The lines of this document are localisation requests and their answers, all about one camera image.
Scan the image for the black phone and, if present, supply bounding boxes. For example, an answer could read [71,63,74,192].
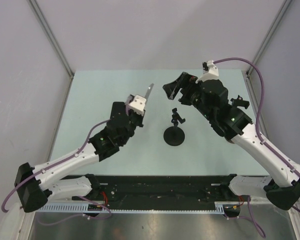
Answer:
[110,101,128,120]

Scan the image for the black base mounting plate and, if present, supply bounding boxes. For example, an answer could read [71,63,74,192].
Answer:
[64,174,271,204]

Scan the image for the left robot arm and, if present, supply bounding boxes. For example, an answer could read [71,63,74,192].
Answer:
[14,109,145,213]

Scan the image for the purple cable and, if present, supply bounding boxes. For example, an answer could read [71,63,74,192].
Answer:
[213,57,300,238]
[1,102,131,227]

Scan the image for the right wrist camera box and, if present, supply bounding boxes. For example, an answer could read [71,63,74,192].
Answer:
[195,60,219,84]

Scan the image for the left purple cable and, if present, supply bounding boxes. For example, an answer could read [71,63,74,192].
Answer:
[1,102,131,227]

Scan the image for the white cable duct rail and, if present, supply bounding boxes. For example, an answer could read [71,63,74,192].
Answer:
[36,201,239,215]

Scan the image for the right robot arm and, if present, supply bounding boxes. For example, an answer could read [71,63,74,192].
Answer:
[162,72,300,211]

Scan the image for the black phone stand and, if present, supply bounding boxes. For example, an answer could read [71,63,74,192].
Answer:
[230,95,250,109]
[163,107,186,147]

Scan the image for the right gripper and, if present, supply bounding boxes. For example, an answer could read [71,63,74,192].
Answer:
[163,71,214,121]

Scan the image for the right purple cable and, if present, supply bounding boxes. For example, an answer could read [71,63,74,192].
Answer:
[213,57,300,238]

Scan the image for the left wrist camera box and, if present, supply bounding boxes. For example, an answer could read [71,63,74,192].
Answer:
[125,95,147,116]

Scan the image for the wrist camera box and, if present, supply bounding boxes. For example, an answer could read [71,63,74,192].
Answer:
[125,95,147,116]
[195,60,219,84]

